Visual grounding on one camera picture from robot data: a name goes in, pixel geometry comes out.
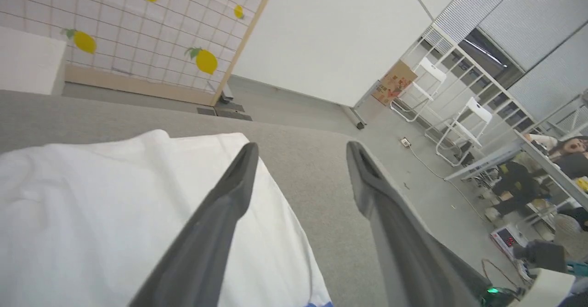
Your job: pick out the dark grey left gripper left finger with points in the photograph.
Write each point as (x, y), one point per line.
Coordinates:
(206, 233)

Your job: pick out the white metal shelf rack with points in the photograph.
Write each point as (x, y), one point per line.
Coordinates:
(477, 79)

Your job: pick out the white window blind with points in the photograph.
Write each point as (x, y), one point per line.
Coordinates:
(528, 8)

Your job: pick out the white box cabinet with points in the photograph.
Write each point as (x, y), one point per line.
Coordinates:
(27, 61)

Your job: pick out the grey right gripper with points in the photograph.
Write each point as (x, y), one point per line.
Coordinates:
(542, 256)

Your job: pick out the grey long table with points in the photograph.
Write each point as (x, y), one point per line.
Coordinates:
(551, 169)

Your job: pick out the white metal stool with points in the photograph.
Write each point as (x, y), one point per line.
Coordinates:
(427, 84)
(468, 127)

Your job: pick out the white device red display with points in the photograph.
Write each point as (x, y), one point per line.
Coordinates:
(507, 239)

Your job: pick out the lemon pattern tiled panel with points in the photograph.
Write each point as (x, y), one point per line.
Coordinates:
(124, 26)

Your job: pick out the brown cardboard box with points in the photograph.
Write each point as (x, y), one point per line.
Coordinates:
(394, 82)

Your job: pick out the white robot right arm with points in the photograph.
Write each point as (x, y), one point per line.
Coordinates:
(549, 291)

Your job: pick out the black panel base plate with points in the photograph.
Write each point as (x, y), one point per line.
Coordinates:
(225, 112)

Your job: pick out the white and blue garment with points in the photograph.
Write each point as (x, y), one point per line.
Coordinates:
(92, 206)

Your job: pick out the white partition panel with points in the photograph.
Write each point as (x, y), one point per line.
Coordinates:
(330, 36)

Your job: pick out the white power strip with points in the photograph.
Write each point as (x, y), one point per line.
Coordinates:
(405, 142)

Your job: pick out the person in black clothes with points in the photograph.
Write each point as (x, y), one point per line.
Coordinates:
(519, 183)

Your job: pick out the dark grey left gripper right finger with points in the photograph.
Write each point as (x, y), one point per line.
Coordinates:
(404, 252)

